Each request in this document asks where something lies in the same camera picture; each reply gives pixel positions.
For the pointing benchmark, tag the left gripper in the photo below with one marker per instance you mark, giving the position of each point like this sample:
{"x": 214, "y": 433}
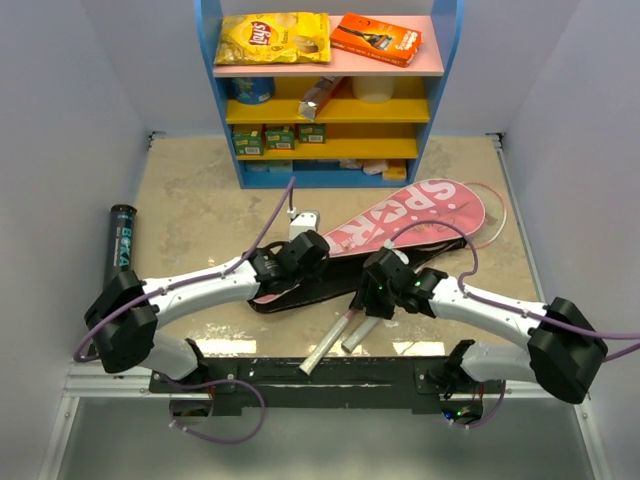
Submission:
{"x": 311, "y": 277}

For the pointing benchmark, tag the blue shelf unit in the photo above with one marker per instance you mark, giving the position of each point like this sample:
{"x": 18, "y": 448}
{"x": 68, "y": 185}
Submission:
{"x": 352, "y": 122}

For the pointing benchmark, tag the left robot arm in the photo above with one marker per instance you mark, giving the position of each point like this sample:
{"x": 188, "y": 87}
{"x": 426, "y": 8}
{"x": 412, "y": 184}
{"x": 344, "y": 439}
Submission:
{"x": 125, "y": 320}

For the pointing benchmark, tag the green box left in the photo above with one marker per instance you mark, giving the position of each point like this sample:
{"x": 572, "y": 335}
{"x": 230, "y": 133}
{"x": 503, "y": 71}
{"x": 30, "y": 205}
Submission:
{"x": 248, "y": 141}

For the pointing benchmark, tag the pink racket bag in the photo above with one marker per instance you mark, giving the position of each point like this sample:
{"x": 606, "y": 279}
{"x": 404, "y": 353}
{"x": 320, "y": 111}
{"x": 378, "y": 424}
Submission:
{"x": 353, "y": 241}

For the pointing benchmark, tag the orange razor box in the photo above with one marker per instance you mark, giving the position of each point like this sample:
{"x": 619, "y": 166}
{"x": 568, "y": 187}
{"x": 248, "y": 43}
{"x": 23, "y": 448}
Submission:
{"x": 376, "y": 39}

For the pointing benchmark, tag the green box middle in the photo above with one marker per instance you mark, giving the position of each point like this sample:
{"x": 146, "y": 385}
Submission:
{"x": 280, "y": 137}

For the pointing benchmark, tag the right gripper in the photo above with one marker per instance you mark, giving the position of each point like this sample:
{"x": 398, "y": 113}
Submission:
{"x": 364, "y": 298}

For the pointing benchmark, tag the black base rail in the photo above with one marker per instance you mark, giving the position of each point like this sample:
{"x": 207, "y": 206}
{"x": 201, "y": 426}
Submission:
{"x": 421, "y": 385}

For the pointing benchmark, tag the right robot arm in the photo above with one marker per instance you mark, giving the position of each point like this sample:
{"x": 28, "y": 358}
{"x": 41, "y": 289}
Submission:
{"x": 552, "y": 345}

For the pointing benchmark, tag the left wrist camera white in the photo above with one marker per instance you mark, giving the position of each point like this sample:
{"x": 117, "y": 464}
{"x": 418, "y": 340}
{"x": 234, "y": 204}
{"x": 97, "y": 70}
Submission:
{"x": 302, "y": 221}

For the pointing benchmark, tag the pink soap packet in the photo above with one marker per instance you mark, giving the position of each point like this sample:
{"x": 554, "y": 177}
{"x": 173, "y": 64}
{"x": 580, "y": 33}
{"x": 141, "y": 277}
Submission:
{"x": 374, "y": 166}

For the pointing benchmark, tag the black shuttlecock tube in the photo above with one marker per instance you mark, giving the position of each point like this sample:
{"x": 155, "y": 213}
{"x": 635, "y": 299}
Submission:
{"x": 120, "y": 236}

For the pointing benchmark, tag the green box right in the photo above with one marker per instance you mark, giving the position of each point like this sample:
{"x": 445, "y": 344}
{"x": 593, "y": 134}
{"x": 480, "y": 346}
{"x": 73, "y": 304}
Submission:
{"x": 311, "y": 133}

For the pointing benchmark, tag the blue round can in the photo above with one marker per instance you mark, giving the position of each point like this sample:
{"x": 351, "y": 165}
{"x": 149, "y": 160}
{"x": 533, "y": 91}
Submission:
{"x": 252, "y": 90}

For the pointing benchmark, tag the green box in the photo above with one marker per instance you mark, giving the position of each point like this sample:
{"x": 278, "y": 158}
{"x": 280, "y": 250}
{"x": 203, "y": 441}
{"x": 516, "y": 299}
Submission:
{"x": 248, "y": 141}
{"x": 280, "y": 137}
{"x": 311, "y": 133}

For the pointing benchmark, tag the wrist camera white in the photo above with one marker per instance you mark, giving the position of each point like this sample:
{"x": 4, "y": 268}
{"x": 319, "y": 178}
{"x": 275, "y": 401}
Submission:
{"x": 389, "y": 245}
{"x": 302, "y": 221}

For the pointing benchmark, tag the yellow Lays chips bag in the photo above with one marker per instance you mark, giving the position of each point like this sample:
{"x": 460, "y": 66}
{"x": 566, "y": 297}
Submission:
{"x": 274, "y": 38}

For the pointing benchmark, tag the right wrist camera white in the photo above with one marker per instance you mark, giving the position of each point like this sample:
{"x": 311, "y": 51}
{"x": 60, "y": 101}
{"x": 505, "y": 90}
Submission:
{"x": 389, "y": 245}

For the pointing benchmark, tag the white cup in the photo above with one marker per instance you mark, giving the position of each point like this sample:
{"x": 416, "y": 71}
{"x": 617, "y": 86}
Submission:
{"x": 373, "y": 89}

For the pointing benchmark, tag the yellow soap packet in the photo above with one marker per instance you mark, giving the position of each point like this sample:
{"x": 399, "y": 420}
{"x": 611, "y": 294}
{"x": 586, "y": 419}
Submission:
{"x": 395, "y": 173}

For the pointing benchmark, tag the silver orange carton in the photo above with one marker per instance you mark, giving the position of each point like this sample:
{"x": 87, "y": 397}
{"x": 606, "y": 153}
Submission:
{"x": 314, "y": 100}

